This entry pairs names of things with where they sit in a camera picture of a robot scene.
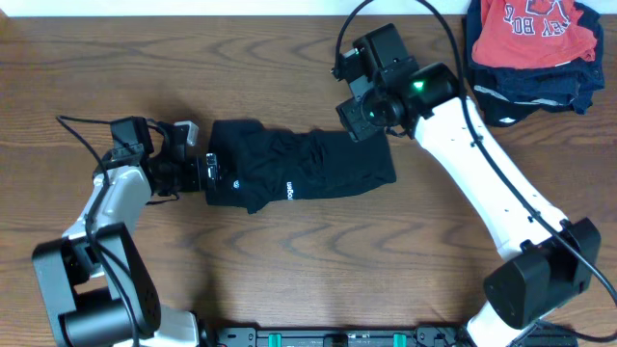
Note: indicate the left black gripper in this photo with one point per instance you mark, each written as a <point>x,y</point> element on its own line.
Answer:
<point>196,183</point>

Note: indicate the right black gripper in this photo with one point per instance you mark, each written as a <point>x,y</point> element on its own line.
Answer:
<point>354,118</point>

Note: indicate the black t-shirt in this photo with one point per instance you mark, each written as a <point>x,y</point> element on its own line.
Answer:
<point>259,165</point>

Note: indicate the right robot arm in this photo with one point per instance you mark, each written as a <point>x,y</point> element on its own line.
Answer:
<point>546,258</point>

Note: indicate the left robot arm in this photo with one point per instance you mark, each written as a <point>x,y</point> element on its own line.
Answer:
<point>96,288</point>

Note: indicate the navy folded clothes stack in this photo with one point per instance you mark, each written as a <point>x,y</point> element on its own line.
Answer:
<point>508,95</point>

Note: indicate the red printed t-shirt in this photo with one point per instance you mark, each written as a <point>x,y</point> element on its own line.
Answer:
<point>530,34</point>

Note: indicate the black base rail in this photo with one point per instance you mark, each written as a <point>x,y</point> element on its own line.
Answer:
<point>424,336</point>

